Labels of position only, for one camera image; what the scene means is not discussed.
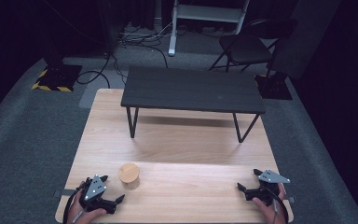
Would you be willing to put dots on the small wooden cup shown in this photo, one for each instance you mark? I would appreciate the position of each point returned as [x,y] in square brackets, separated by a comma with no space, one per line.
[129,173]

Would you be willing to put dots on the grey tape strip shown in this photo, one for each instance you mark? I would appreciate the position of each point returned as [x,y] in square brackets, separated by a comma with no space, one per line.
[62,193]
[291,199]

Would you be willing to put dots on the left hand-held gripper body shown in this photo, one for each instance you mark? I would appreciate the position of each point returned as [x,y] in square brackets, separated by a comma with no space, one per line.
[94,189]

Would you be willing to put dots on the person's right hand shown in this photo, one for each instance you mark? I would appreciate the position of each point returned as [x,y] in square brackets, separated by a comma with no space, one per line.
[275,213]

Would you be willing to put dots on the dark cabinet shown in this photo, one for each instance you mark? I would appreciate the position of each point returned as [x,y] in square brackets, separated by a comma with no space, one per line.
[112,25]

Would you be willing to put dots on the black low table with metal legs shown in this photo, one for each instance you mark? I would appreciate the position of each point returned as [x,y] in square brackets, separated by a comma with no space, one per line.
[192,88]

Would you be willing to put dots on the person's left hand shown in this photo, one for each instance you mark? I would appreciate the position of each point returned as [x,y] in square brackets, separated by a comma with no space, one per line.
[78,214]

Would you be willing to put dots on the black folding chair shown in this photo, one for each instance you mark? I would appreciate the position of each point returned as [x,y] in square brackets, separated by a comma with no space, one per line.
[248,49]

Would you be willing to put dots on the white metal stand frame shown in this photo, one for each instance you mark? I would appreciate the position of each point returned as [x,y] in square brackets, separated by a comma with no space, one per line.
[208,12]

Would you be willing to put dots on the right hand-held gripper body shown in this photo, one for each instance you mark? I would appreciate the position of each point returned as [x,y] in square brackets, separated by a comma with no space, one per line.
[267,190]

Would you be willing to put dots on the black base plate with yellow stripes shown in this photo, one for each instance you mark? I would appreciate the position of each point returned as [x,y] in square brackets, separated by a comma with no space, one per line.
[59,77]

